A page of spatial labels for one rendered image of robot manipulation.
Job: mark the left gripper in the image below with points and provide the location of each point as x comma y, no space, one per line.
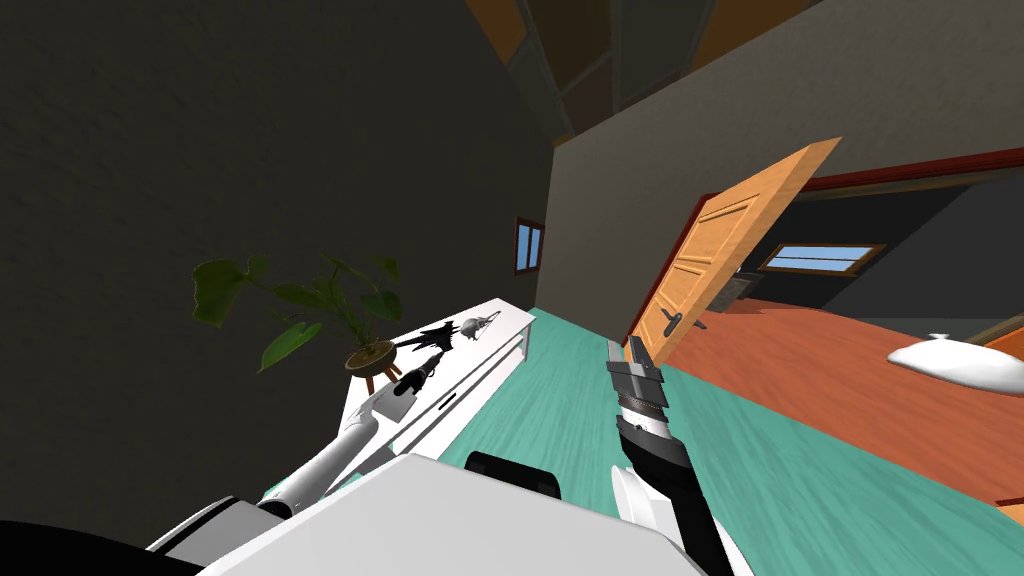
410,382

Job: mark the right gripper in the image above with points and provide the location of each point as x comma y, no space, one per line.
636,380

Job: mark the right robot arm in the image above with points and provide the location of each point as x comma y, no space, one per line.
668,472

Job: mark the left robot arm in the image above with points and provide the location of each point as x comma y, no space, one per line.
320,468

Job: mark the white sideboard with figurines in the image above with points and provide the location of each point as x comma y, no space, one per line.
480,352

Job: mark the green potted plant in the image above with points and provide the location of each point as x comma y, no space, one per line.
320,298

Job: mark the small brown-framed window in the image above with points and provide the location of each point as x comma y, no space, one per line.
529,246

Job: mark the orange wooden door leaf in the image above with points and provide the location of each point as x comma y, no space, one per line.
720,240

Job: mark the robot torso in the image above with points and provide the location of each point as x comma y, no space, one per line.
448,528

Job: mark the wide brown-framed window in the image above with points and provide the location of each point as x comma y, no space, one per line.
824,258

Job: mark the white pillow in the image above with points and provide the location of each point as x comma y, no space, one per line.
960,364

